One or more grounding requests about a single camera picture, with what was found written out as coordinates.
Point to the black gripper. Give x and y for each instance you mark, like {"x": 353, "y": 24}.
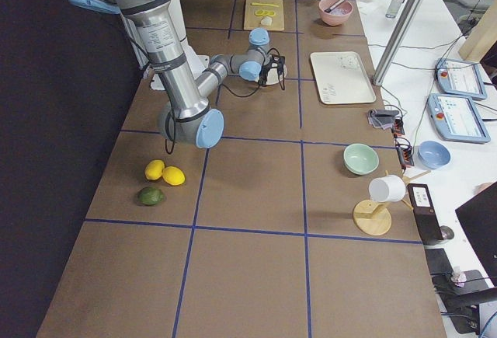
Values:
{"x": 265, "y": 72}

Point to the cream round plate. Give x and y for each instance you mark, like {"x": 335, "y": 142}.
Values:
{"x": 277, "y": 76}

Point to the white steamed bun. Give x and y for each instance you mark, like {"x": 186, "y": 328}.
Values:
{"x": 266, "y": 21}

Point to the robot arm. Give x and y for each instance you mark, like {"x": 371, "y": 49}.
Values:
{"x": 188, "y": 116}

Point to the cream rectangular tray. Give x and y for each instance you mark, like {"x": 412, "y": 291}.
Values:
{"x": 341, "y": 78}

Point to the wooden cutting board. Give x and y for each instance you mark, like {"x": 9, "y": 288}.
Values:
{"x": 251, "y": 21}

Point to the yellow plastic knife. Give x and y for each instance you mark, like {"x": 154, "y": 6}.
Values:
{"x": 265, "y": 4}

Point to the pink bowl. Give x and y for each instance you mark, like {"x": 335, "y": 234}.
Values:
{"x": 338, "y": 15}

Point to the metal brush tool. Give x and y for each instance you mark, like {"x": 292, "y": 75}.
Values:
{"x": 334, "y": 6}

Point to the grey folded cloth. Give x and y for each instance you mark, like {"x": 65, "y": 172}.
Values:
{"x": 383, "y": 119}

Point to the green bowl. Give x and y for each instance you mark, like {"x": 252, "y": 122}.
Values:
{"x": 360, "y": 159}

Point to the yellow lemon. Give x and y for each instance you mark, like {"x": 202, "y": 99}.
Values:
{"x": 153, "y": 170}
{"x": 173, "y": 176}

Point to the green lime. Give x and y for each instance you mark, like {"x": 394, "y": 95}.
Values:
{"x": 150, "y": 196}

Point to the white mug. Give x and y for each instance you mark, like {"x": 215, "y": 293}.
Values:
{"x": 390, "y": 188}

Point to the wooden mug stand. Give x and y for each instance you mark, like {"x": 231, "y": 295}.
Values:
{"x": 373, "y": 218}

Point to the blue bowl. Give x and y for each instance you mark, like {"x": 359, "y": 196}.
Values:
{"x": 433, "y": 155}

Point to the teach pendant tablet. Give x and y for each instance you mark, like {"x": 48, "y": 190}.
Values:
{"x": 456, "y": 118}
{"x": 460, "y": 78}

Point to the black box device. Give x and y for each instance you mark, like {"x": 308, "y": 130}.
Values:
{"x": 424, "y": 213}

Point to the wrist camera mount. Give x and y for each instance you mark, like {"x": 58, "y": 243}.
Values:
{"x": 277, "y": 60}

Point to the aluminium frame post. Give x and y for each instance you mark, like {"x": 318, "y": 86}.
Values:
{"x": 399, "y": 32}

